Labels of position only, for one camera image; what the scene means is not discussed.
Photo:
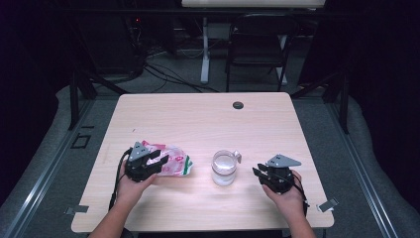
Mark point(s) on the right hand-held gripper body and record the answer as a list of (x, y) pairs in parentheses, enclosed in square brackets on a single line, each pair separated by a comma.
[(280, 177)]

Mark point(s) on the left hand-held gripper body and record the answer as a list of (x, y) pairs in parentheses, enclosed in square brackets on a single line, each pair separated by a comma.
[(138, 152)]

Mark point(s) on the pink and white plastic bag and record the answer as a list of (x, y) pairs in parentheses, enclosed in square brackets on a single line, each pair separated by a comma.
[(176, 163)]

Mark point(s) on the person's right hand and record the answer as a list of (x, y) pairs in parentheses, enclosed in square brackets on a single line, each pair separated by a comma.
[(290, 198)]

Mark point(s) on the person's left hand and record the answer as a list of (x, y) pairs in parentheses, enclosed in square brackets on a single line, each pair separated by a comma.
[(130, 191)]

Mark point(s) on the white and grey tape strip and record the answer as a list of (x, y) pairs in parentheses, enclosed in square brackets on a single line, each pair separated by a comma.
[(328, 205)]

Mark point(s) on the black round table grommet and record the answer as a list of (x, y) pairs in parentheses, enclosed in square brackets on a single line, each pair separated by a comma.
[(238, 105)]

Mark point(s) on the black metal stand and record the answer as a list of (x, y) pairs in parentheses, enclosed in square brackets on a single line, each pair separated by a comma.
[(74, 99), (344, 109)]

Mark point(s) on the white desk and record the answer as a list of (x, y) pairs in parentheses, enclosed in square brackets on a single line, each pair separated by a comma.
[(205, 66)]

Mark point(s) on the black equipment cabinet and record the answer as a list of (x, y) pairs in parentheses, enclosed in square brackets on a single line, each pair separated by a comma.
[(109, 39)]

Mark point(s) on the black folding chair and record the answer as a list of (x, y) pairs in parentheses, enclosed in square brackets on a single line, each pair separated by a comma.
[(257, 43)]

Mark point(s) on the aluminium floor rail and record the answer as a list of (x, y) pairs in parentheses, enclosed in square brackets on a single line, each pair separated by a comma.
[(43, 185), (363, 172)]

